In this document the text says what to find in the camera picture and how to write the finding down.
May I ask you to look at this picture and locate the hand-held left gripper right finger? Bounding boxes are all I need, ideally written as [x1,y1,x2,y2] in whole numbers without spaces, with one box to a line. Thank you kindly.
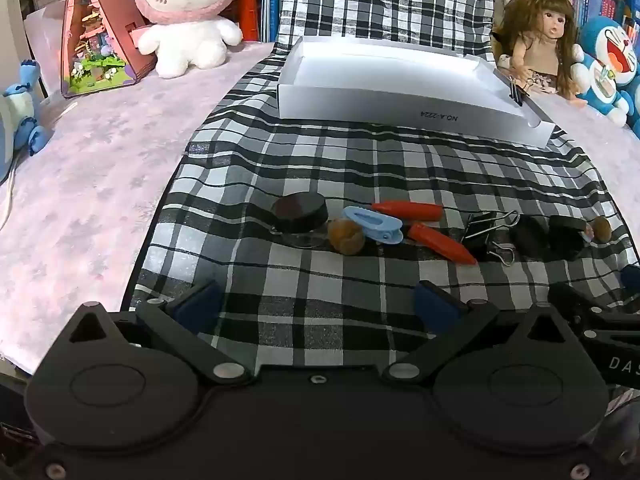
[382,280,576,386]

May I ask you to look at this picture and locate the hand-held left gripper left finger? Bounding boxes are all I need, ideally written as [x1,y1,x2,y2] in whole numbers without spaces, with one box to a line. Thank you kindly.
[67,280,253,386]

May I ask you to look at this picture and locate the black round jar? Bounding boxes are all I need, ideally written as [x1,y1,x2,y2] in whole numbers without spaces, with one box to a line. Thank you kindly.
[547,215,588,261]

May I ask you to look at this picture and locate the black round lid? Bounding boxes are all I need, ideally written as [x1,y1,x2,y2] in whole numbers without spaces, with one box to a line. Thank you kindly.
[510,215,551,261]

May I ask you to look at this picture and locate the large black binder clip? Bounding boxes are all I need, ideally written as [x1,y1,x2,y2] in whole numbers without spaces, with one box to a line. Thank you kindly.
[460,210,521,267]

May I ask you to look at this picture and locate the brown walnut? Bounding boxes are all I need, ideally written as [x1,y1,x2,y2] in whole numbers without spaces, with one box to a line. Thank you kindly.
[587,216,613,243]
[327,218,366,255]

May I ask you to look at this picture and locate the glass jar with black lid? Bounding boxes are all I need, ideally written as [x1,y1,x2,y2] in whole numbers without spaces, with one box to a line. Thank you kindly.
[271,194,330,249]

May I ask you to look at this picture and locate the white cardboard box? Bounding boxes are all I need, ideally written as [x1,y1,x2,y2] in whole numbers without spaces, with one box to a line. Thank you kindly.
[276,35,557,150]

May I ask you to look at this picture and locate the red pointed plastic piece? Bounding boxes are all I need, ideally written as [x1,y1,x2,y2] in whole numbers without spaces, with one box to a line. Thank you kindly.
[406,222,478,266]
[371,201,445,222]

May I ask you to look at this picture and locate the light blue hair clip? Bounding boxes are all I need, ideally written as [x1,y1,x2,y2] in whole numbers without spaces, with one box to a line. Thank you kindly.
[342,206,405,245]

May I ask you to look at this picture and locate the pink floral bedsheet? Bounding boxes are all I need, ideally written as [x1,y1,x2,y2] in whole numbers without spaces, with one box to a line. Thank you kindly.
[0,40,640,376]

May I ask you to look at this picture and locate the black white plaid cloth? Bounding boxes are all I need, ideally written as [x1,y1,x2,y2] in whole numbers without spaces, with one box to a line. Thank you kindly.
[120,0,640,376]

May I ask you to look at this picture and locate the blue robot cat plush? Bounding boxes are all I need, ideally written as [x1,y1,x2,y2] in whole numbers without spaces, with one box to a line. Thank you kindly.
[570,15,640,130]

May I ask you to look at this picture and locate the small black binder clip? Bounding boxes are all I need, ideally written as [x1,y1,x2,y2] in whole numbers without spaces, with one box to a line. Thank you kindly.
[502,72,533,107]

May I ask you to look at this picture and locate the long-haired baby doll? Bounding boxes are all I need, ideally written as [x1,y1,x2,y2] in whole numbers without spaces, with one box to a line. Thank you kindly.
[492,0,591,108]

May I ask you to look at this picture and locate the pink white bunny plush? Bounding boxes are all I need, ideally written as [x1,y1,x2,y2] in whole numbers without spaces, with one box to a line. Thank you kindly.
[134,0,244,80]

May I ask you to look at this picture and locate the blue monster plush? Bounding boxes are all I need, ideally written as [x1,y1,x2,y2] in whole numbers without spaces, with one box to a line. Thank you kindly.
[0,57,53,183]

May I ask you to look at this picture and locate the pink triangular house model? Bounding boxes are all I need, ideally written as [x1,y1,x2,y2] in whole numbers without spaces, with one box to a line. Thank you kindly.
[60,0,158,100]

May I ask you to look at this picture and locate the red box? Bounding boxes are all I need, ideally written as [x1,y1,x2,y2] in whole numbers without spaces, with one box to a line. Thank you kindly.
[235,0,263,43]

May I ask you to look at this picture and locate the white cable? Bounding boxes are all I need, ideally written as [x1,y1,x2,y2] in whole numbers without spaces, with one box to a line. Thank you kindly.
[0,150,26,231]

